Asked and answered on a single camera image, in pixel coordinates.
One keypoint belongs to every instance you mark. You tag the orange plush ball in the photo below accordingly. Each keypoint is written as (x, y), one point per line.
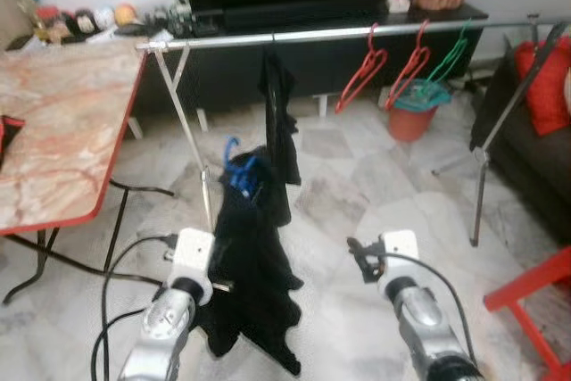
(126, 14)

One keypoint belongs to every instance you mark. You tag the red black plush ball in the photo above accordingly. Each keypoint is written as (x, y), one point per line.
(49, 22)

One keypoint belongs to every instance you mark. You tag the blue plastic hanger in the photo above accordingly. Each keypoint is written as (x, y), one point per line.
(239, 176)

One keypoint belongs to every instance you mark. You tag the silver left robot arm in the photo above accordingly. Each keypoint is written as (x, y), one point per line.
(165, 327)

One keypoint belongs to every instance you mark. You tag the green bin liner bag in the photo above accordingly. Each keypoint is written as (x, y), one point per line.
(419, 97)

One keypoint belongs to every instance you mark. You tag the black TV cabinet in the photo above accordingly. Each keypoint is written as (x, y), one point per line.
(312, 69)

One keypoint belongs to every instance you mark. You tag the silver metal clothes rack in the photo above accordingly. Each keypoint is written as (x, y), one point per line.
(357, 33)

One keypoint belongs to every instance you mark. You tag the green circuit board device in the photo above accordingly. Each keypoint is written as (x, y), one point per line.
(169, 20)

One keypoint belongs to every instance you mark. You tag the red plastic waste bin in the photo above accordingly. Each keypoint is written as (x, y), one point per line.
(410, 124)

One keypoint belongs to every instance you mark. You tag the white plush ball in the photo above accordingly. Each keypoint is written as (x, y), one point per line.
(104, 17)

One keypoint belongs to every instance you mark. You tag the red cushion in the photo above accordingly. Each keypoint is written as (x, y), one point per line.
(546, 86)

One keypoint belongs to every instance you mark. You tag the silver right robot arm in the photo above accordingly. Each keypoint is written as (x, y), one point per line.
(424, 327)

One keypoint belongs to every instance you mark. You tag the grey fabric sofa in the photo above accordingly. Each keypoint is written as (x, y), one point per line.
(526, 167)

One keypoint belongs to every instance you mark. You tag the red plastic stool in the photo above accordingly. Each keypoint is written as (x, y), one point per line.
(535, 276)

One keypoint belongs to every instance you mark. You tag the green plastic hanger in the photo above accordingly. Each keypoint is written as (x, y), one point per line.
(451, 58)

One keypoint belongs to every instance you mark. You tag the black soundbar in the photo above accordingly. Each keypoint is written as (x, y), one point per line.
(303, 15)

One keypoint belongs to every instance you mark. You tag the black garment on black hanger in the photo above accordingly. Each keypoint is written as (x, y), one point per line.
(278, 104)

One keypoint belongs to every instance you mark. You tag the red plastic hanger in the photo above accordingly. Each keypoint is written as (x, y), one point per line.
(361, 84)
(409, 73)

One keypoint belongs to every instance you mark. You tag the black garment with green print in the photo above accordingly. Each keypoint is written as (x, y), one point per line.
(250, 256)

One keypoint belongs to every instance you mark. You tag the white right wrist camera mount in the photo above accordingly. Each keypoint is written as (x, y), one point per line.
(400, 252)

